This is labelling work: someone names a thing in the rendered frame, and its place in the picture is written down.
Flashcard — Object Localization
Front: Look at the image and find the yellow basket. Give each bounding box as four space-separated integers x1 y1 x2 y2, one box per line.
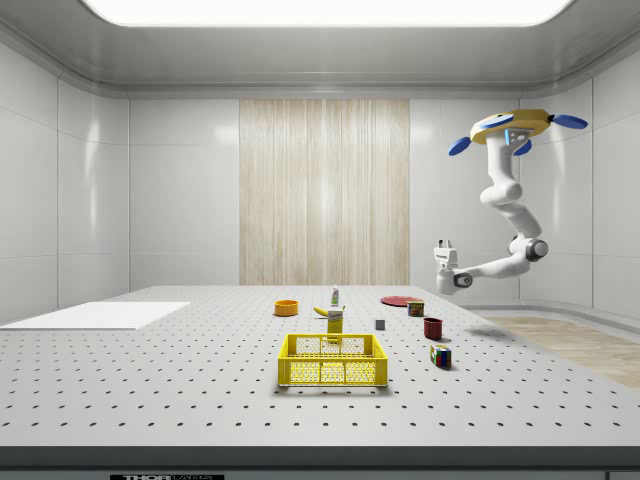
277 332 390 389

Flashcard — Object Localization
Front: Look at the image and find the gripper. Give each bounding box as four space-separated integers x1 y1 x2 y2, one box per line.
432 238 461 272

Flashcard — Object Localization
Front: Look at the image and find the drone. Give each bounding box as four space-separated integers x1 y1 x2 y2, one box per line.
448 108 590 158

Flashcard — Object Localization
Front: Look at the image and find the puzzle cube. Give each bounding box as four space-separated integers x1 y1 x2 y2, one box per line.
429 343 453 371

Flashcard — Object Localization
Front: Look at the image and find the white board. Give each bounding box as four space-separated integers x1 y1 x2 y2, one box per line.
0 301 192 331

